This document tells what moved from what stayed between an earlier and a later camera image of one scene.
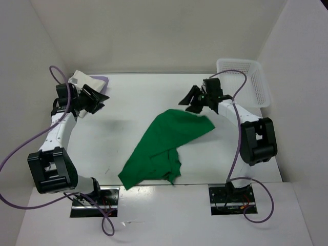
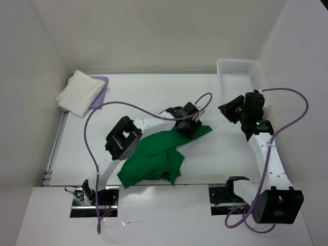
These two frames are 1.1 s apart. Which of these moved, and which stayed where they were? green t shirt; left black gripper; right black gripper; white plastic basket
Moved: right black gripper; left black gripper
Stayed: green t shirt; white plastic basket
